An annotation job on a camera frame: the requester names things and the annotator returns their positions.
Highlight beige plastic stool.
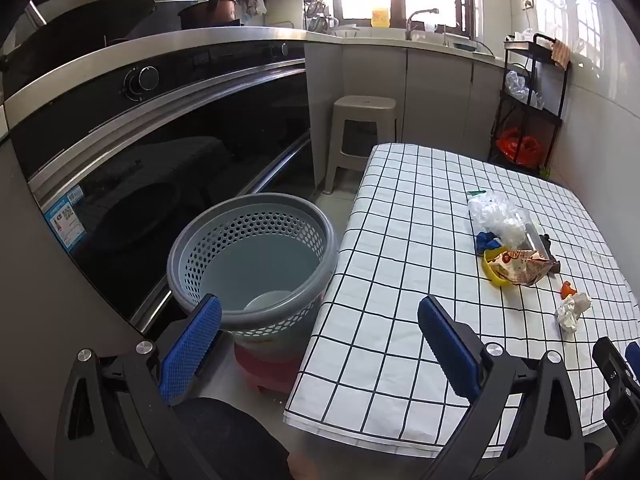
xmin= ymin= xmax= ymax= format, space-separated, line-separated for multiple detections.
xmin=324 ymin=95 xmax=397 ymax=196

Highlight blue plastic piece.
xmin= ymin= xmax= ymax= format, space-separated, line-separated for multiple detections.
xmin=474 ymin=231 xmax=507 ymax=257

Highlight clear plastic bag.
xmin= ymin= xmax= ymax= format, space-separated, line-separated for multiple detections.
xmin=467 ymin=192 xmax=532 ymax=247

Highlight grey kitchen counter cabinet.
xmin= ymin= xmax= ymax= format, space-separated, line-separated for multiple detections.
xmin=302 ymin=27 xmax=508 ymax=191

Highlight orange printed snack wrapper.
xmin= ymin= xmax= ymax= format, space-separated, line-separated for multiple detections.
xmin=487 ymin=247 xmax=561 ymax=288

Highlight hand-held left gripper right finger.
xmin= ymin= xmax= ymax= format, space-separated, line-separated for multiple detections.
xmin=417 ymin=294 xmax=590 ymax=480

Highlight chrome sink faucet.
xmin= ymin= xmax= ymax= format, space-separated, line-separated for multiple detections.
xmin=405 ymin=8 xmax=440 ymax=34

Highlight white plastic bags on rack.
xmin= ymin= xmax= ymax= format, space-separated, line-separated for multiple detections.
xmin=504 ymin=70 xmax=545 ymax=109

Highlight black metal shelf rack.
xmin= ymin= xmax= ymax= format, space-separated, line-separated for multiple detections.
xmin=487 ymin=33 xmax=572 ymax=177

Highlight built-in black oven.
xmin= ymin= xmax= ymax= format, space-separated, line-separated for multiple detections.
xmin=0 ymin=40 xmax=317 ymax=333

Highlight orange plastic bag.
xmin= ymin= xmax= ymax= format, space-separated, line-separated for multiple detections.
xmin=494 ymin=127 xmax=542 ymax=167

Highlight black white checked tablecloth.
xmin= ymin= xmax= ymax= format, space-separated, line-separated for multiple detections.
xmin=283 ymin=142 xmax=640 ymax=459

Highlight grey perforated plastic basket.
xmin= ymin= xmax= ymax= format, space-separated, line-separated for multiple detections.
xmin=166 ymin=192 xmax=339 ymax=361

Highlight person's dark trouser leg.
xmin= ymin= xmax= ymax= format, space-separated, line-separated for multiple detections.
xmin=172 ymin=397 xmax=294 ymax=480

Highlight black wok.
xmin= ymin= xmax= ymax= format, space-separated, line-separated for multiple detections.
xmin=0 ymin=0 xmax=157 ymax=83

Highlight oven label sticker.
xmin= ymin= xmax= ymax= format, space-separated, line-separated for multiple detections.
xmin=42 ymin=185 xmax=87 ymax=249

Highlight white tissue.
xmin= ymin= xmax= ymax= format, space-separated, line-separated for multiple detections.
xmin=554 ymin=293 xmax=593 ymax=332

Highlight yellow plastic lid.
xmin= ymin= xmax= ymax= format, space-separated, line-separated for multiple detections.
xmin=482 ymin=245 xmax=517 ymax=289

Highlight dark grey cloth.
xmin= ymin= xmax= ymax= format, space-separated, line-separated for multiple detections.
xmin=520 ymin=234 xmax=562 ymax=277

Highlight red plastic stool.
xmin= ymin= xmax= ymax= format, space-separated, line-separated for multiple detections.
xmin=234 ymin=340 xmax=307 ymax=394

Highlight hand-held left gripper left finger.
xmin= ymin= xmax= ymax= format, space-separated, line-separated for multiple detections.
xmin=52 ymin=294 xmax=236 ymax=480

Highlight copper pot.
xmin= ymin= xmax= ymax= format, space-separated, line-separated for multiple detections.
xmin=177 ymin=0 xmax=240 ymax=30

